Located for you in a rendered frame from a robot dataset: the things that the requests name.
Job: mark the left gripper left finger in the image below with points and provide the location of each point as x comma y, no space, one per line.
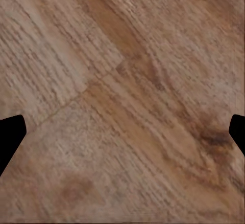
12,132

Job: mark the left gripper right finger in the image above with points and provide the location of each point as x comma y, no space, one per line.
237,131

